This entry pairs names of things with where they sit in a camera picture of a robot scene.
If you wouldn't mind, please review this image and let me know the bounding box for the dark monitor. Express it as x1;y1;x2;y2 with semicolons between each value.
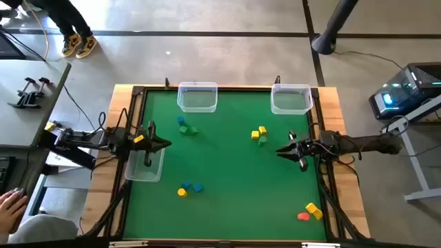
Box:
0;30;27;60

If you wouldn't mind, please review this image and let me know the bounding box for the silver bracket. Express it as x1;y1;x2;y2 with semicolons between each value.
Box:
109;240;149;248
301;242;340;248

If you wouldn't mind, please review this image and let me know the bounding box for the person's shoe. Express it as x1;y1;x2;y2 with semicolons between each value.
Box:
61;33;83;58
75;35;99;59

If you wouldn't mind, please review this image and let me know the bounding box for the black table frame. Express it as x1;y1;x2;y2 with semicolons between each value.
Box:
82;77;371;248

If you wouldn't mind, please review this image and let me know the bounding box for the person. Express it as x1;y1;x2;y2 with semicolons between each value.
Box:
0;0;99;59
6;213;79;245

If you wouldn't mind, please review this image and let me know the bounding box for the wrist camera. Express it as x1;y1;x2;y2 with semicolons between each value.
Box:
318;130;340;149
105;126;131;152

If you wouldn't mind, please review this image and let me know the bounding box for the black keyboard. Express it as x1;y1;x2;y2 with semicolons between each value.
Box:
0;156;17;194

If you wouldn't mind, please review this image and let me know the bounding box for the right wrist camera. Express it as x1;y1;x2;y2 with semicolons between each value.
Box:
318;130;340;149

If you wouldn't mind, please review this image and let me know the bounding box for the lit computer case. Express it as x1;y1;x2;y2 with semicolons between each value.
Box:
368;61;441;121

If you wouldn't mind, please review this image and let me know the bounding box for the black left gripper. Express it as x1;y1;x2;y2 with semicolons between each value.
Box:
132;120;172;168

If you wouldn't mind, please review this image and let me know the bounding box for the clear plastic bin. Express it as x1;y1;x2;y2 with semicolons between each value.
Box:
270;83;314;116
176;81;218;114
124;147;165;183

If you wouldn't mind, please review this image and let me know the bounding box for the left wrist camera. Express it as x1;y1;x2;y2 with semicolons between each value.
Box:
105;126;131;152

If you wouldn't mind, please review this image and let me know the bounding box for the black pole stand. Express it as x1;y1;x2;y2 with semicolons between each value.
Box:
311;0;360;55

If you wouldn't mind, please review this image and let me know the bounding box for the grey side table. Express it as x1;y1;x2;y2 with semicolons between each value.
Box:
0;59;72;149

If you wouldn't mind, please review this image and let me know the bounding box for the green table mat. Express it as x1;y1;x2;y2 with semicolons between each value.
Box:
123;87;327;241

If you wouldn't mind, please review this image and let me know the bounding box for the person's hand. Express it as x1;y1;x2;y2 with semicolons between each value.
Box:
0;190;29;235

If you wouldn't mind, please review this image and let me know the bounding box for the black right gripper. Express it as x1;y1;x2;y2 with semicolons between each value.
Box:
276;130;321;172

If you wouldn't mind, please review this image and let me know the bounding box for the white desk frame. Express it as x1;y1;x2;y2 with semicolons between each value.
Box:
380;94;441;203

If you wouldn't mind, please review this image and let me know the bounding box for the black clamp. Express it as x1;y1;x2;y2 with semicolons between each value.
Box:
23;77;52;110
7;77;37;110

